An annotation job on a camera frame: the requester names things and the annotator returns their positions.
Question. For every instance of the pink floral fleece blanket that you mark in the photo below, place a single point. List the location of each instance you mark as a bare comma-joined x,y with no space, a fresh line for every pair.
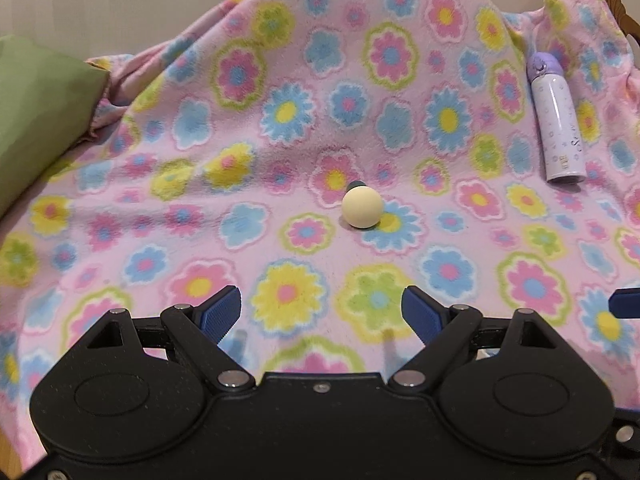
300,110

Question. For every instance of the brown wicker chair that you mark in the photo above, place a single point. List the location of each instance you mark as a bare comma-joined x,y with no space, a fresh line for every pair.
620,0

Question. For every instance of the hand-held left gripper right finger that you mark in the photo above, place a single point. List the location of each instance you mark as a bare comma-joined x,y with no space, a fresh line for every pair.
422,312

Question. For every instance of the cream ball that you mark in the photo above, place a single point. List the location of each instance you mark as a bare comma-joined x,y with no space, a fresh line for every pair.
362,206

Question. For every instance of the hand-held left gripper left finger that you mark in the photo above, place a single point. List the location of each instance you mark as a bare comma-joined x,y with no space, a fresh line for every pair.
220,315

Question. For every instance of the green cushion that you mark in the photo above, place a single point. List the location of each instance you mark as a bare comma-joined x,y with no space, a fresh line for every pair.
40,120

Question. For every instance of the white purple bottle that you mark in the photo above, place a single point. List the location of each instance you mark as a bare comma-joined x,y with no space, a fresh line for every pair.
557,125

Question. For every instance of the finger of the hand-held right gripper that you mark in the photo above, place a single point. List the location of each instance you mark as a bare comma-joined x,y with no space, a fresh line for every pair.
625,303

